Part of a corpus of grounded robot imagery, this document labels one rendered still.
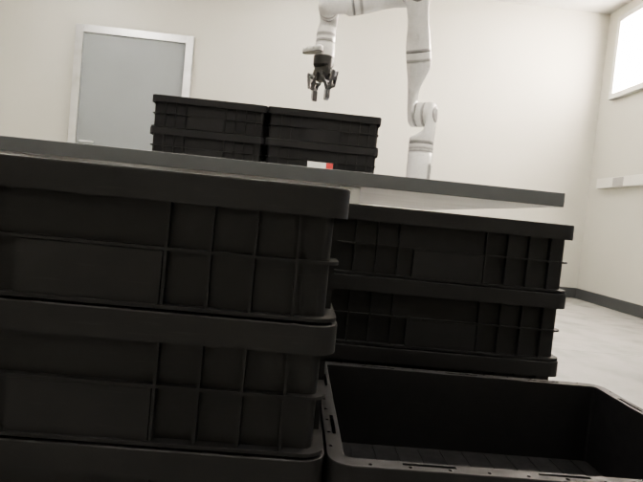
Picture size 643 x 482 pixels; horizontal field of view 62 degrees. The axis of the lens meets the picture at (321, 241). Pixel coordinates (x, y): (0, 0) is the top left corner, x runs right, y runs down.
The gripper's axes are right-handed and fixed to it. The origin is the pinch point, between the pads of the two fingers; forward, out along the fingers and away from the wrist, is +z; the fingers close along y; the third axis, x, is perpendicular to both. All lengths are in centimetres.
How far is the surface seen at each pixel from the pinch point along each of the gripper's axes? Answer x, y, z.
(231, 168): 51, -19, 33
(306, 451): 108, -109, 62
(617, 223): -382, -5, 25
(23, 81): -26, 414, -53
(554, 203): -14, -82, 33
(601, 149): -410, 24, -45
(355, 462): 105, -112, 63
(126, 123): -94, 344, -24
